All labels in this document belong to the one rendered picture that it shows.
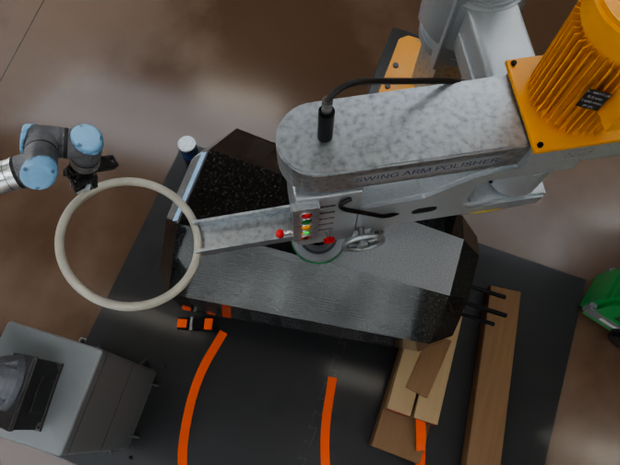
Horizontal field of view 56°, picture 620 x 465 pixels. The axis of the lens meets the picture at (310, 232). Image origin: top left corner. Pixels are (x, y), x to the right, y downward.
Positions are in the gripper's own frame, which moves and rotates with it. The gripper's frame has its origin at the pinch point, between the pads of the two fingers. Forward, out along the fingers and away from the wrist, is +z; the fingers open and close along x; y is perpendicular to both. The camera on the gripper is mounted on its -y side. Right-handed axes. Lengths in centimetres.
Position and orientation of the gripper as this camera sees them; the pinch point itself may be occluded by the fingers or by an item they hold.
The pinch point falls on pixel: (87, 185)
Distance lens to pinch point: 216.4
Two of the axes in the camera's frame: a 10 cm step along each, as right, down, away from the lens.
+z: -3.8, 3.5, 8.5
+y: -7.1, 4.8, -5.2
